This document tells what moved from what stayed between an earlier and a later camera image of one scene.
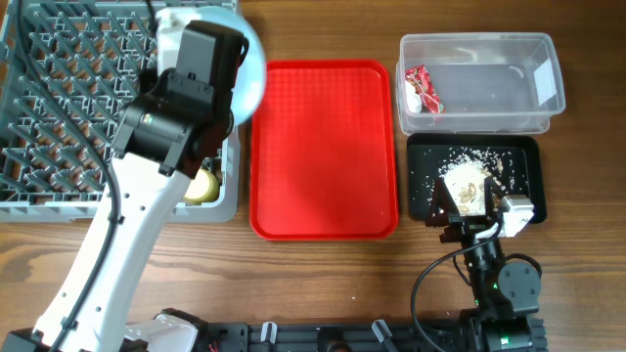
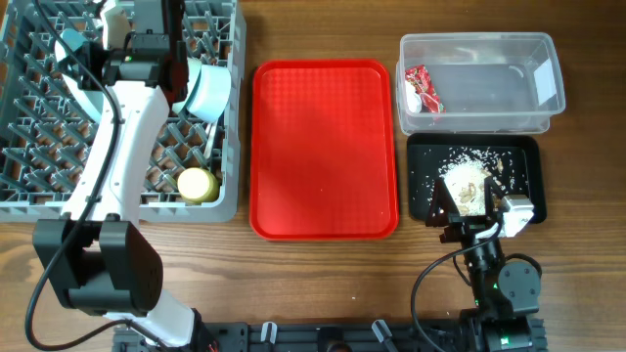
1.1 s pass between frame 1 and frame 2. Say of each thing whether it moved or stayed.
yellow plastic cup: stayed
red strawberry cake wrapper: stayed
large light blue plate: moved
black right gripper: stayed
